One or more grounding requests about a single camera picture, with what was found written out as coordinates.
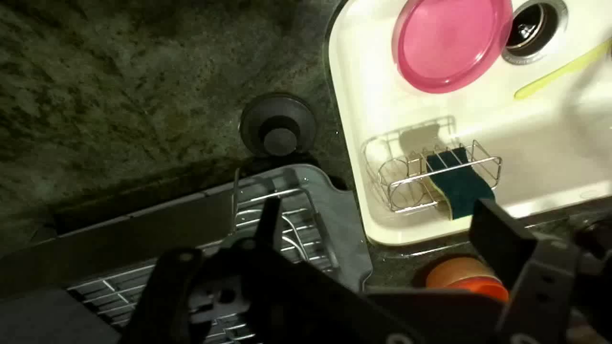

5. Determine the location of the orange plastic item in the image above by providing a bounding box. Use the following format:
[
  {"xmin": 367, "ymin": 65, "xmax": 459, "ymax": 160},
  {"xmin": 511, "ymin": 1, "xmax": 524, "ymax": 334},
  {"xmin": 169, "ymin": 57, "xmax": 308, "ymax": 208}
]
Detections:
[{"xmin": 423, "ymin": 254, "xmax": 513, "ymax": 303}]

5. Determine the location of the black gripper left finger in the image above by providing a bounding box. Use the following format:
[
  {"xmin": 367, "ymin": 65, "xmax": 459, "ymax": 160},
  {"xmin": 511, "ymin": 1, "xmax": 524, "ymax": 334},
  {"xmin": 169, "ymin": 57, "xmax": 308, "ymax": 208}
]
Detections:
[{"xmin": 117, "ymin": 194, "xmax": 410, "ymax": 344}]

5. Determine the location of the stainless steel drying rack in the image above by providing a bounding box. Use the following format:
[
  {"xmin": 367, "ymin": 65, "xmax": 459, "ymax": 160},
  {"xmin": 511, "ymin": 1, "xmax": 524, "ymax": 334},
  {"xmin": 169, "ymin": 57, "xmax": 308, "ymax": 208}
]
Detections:
[{"xmin": 0, "ymin": 160, "xmax": 375, "ymax": 344}]

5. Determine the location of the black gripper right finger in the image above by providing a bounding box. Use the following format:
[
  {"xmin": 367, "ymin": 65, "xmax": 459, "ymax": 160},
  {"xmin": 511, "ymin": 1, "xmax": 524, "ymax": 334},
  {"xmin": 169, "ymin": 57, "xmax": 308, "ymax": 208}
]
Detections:
[{"xmin": 469, "ymin": 196, "xmax": 580, "ymax": 344}]

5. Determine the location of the black rubber sink stopper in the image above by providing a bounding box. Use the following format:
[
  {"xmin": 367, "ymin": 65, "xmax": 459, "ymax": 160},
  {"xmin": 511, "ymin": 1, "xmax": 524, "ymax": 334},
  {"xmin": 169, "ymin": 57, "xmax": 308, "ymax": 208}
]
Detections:
[{"xmin": 237, "ymin": 91, "xmax": 318, "ymax": 160}]

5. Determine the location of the yellow-green strip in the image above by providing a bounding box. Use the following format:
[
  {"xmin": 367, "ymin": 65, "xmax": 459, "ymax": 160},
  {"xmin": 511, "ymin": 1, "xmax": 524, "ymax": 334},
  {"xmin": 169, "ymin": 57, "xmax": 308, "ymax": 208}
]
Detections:
[{"xmin": 513, "ymin": 40, "xmax": 610, "ymax": 101}]

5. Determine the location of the metal sink drain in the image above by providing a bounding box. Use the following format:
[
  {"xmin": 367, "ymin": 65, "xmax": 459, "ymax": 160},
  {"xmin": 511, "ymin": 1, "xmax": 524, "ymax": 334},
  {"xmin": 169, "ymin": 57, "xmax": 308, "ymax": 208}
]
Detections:
[{"xmin": 501, "ymin": 0, "xmax": 570, "ymax": 65}]

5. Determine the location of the wire sponge caddy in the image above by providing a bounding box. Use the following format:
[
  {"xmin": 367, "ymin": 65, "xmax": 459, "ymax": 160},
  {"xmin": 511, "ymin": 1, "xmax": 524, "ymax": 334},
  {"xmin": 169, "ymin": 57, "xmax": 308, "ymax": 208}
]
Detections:
[{"xmin": 362, "ymin": 114, "xmax": 505, "ymax": 215}]

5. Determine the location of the teal and yellow sponge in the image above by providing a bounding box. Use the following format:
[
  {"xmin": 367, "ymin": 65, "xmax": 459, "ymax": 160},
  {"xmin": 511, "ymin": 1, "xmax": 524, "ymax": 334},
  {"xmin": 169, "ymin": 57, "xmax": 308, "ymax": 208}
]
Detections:
[{"xmin": 425, "ymin": 143, "xmax": 497, "ymax": 221}]

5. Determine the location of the white kitchen sink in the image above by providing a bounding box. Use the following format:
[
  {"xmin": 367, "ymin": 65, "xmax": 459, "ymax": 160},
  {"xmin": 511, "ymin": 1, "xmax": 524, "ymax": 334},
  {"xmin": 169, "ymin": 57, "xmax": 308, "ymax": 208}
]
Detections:
[{"xmin": 325, "ymin": 0, "xmax": 612, "ymax": 248}]

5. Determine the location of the pink plastic plate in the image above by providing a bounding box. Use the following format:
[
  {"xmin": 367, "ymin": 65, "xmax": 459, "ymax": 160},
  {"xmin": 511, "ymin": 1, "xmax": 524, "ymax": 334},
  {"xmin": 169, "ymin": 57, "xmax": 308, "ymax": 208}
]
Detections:
[{"xmin": 390, "ymin": 0, "xmax": 515, "ymax": 95}]

